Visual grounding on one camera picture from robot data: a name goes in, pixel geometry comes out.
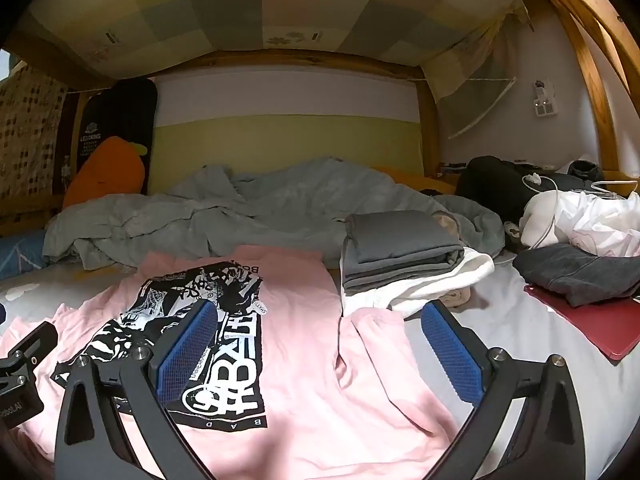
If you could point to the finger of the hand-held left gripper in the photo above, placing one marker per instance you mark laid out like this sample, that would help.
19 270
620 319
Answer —
35 340

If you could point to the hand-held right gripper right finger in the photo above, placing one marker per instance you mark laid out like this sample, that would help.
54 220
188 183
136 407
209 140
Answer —
450 355

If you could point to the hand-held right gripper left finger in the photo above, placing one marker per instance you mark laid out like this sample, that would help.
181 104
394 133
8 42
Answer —
187 350

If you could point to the pink printed T-shirt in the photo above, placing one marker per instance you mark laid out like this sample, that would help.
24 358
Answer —
310 360

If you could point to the folded grey clothes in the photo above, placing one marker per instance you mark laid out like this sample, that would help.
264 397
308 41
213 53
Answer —
395 240

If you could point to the beige sock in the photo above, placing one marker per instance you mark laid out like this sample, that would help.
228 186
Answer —
455 297

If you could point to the white garment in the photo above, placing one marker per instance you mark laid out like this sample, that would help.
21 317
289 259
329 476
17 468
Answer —
450 275

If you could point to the blue pillow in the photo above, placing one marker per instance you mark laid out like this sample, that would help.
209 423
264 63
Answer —
20 255

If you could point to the small white soft item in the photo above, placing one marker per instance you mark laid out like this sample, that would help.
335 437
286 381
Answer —
512 235

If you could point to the dark grey garment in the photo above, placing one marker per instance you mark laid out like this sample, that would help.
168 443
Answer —
575 270

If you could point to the red flat case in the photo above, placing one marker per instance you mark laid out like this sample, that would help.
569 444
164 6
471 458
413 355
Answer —
600 330

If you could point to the black clothing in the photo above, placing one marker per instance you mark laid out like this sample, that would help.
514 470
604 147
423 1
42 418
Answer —
490 185

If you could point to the grey-green duvet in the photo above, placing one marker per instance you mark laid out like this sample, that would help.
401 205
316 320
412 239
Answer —
280 200

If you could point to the orange pillow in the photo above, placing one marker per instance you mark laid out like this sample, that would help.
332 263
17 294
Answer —
410 177

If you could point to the orange carrot plush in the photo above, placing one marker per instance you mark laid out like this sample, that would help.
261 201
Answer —
105 170

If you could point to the white clothing pile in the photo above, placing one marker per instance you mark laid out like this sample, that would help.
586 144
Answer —
575 215

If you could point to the beige patterned curtain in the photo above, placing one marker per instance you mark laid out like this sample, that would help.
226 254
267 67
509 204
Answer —
25 130

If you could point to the dark green garment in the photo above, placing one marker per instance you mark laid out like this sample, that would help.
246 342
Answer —
585 169

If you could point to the pastel checked canopy cloth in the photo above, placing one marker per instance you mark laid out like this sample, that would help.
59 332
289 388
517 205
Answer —
200 5

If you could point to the white wall power strip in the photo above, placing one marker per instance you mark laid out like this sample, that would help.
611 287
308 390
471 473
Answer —
545 105

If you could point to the wooden bed frame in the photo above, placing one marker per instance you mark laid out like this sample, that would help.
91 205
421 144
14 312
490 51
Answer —
590 85

